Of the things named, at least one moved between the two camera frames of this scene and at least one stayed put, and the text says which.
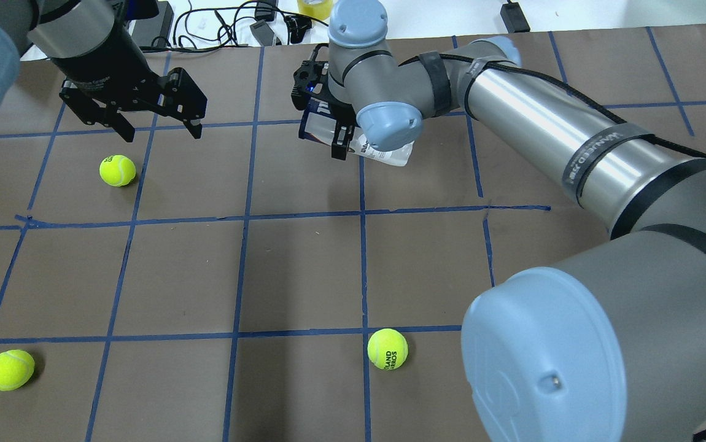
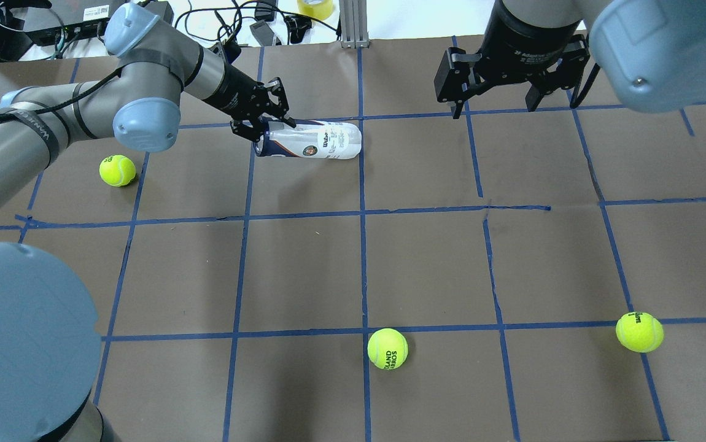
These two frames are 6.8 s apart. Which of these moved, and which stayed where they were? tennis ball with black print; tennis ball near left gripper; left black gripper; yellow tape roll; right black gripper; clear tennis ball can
Moved: clear tennis ball can; left black gripper; right black gripper
Stayed: tennis ball with black print; tennis ball near left gripper; yellow tape roll
